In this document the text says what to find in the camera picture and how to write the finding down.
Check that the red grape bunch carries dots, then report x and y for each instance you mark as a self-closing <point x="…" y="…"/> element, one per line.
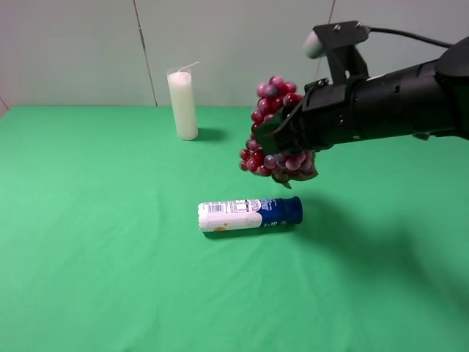
<point x="282" y="168"/>

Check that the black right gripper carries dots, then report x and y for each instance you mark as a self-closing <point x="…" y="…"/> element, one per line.
<point x="322" y="119"/>

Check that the black right camera bracket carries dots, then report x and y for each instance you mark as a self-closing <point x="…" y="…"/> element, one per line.
<point x="338" y="41"/>

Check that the tall white candle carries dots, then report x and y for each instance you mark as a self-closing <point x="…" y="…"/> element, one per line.
<point x="180" y="85"/>

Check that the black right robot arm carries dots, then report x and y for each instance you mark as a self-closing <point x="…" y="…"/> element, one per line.
<point x="429" y="99"/>

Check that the white and blue bottle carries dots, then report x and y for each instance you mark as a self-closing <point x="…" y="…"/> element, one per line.
<point x="249" y="213"/>

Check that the green table cloth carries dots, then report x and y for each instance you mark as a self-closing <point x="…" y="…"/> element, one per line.
<point x="101" y="248"/>

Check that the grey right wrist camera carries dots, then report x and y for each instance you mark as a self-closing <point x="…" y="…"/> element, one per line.
<point x="312" y="46"/>

